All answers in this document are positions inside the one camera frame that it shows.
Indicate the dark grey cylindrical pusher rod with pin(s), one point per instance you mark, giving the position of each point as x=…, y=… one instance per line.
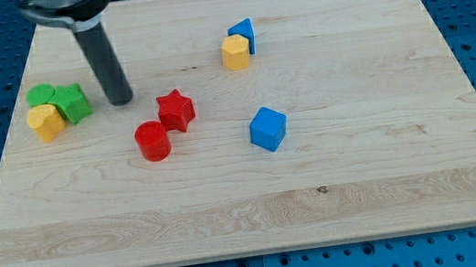
x=98, y=51

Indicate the yellow hexagon block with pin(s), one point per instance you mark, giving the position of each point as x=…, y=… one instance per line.
x=235, y=52

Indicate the blue triangle block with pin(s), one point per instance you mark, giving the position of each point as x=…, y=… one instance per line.
x=245, y=29

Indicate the green star block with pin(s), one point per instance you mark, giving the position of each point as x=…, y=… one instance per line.
x=71, y=102

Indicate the green cylinder block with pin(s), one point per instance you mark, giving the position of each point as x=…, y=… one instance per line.
x=40, y=94

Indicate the yellow heart block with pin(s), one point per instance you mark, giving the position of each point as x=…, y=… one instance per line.
x=46, y=121

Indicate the red star block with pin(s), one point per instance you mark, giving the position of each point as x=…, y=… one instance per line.
x=175, y=111

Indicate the red cylinder block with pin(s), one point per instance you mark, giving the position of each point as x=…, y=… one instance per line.
x=152, y=139

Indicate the blue cube block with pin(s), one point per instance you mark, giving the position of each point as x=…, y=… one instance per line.
x=267, y=129

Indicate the light wooden board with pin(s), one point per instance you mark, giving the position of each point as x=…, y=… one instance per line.
x=380, y=138

